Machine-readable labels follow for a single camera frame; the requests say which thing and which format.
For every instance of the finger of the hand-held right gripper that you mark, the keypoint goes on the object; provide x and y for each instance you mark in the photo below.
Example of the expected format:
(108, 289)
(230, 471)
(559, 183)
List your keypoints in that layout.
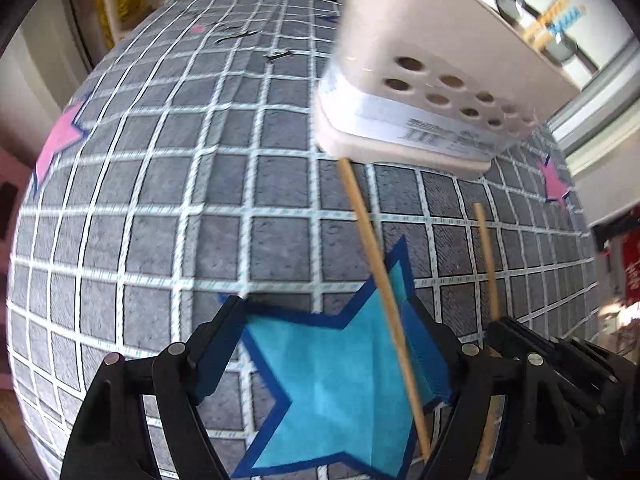
(520, 337)

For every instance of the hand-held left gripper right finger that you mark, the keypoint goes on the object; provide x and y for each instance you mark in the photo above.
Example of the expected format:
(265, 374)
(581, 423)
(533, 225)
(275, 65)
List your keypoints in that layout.
(427, 355)

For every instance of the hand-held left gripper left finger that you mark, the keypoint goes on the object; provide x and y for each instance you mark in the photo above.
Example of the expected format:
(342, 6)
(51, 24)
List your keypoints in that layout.
(220, 342)

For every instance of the cream plastic utensil holder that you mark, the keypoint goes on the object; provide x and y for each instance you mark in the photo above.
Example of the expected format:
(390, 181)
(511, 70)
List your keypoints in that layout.
(450, 60)

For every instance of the blue patterned wooden chopstick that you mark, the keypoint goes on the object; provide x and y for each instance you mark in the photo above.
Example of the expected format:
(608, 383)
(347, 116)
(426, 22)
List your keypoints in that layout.
(567, 19)

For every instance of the red box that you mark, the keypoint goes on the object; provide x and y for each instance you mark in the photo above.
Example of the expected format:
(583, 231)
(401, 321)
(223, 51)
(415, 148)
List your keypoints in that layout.
(632, 270)

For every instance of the grey checkered star-print cloth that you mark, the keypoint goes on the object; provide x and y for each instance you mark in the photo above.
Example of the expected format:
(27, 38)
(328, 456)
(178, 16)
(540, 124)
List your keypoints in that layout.
(175, 210)

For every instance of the yellow packet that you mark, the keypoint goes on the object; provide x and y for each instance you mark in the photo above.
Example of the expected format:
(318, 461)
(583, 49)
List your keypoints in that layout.
(127, 5)

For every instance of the white window frame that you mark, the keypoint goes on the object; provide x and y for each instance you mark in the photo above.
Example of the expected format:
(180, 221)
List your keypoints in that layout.
(600, 110)

